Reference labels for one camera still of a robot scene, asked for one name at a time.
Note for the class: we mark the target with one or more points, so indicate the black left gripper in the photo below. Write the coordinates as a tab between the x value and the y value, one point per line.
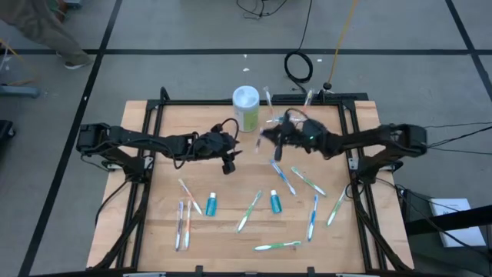
211	145

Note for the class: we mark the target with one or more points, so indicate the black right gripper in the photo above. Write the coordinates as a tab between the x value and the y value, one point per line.
307	140

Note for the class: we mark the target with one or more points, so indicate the clear acrylic organizer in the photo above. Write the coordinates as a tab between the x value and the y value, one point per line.
277	112

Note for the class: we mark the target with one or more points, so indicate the red toothbrush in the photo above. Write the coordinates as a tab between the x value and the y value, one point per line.
268	98

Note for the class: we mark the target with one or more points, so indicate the blue toothbrush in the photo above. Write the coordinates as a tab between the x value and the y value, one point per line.
312	219
283	177

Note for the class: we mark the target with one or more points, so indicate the white green wipes canister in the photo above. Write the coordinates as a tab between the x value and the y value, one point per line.
246	104

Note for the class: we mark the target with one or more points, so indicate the green toothbrush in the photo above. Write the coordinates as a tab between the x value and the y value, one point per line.
276	245
308	181
336	207
249	211

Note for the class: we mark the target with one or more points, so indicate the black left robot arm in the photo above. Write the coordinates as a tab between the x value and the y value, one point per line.
127	136

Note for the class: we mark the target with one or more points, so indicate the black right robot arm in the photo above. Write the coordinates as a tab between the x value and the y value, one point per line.
369	138

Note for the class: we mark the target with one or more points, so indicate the dark storage bin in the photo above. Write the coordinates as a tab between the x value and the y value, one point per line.
421	254

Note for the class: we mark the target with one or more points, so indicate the black stand bar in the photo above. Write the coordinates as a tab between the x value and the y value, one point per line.
442	222

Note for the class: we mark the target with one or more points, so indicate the white paper booklet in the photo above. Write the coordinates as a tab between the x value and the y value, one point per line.
461	236

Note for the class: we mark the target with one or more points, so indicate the grey stand base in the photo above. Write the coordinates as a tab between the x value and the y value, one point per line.
19	91

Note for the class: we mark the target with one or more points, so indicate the black chair base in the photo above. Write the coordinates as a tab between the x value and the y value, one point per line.
5	132

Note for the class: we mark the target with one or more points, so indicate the person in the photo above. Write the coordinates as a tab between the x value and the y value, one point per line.
38	27

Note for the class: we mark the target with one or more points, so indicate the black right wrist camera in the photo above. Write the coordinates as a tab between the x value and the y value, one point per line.
278	154

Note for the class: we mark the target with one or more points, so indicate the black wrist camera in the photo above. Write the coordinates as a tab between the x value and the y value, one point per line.
278	154
228	168

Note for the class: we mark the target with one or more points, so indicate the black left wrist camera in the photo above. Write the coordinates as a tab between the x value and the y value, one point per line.
228	168

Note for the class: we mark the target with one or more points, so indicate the black aluminium table frame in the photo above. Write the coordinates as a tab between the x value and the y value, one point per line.
192	102

